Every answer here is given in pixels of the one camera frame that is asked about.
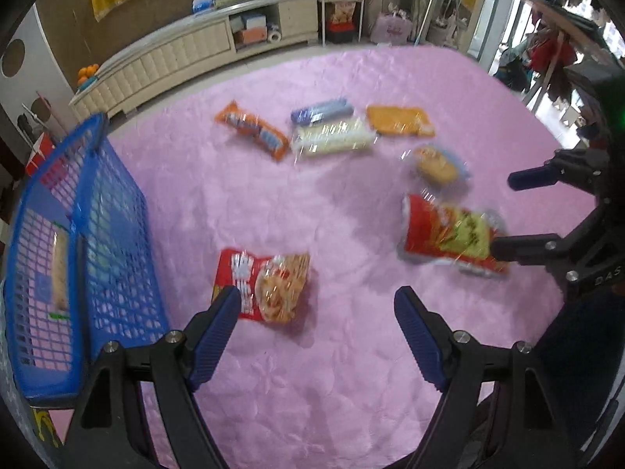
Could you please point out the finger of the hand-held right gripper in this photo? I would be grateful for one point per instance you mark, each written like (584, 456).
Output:
(517, 246)
(530, 178)

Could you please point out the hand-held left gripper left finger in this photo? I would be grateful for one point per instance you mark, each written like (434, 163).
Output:
(215, 342)

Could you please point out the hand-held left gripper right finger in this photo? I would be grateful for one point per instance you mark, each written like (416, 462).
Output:
(420, 337)

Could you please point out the red green snack packet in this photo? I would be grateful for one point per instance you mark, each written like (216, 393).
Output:
(439, 232)

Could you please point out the clear bread packet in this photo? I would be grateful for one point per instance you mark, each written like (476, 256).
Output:
(437, 165)

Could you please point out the blue plastic basket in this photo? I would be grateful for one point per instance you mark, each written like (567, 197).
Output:
(122, 234)

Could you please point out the yellow snack packet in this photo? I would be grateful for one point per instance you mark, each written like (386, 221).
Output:
(398, 119)

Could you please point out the green label cracker packet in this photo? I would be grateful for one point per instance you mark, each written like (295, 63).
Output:
(61, 264)

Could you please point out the green white snack packet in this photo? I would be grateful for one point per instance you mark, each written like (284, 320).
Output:
(332, 138)

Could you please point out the orange snack packet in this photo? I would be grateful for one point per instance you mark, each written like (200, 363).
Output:
(251, 129)

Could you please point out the pink tablecloth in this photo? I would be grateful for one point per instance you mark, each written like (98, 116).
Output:
(317, 376)

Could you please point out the wooden clothes rack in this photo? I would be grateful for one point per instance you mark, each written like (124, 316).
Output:
(551, 14)

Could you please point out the pink gift bag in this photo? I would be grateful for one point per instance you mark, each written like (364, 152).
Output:
(390, 27)

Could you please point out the purple snack packet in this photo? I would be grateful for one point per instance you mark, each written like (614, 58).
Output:
(320, 111)

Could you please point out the white shelf rack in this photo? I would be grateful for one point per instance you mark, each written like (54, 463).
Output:
(342, 5)

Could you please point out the red paper bag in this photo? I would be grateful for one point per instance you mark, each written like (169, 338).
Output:
(39, 154)

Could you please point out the blue plate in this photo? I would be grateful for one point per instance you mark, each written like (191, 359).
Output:
(87, 84)

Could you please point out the cream TV cabinet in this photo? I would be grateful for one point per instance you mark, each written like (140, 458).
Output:
(171, 53)

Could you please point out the paper towel roll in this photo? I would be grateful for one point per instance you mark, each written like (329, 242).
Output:
(274, 35)

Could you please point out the pile of oranges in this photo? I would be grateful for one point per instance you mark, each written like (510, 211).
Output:
(88, 73)

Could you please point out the orange box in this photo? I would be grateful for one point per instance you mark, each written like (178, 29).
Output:
(249, 35)

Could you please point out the blue tissue box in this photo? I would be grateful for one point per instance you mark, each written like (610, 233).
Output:
(202, 4)

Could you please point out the round wall niche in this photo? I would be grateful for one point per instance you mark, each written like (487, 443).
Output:
(14, 56)

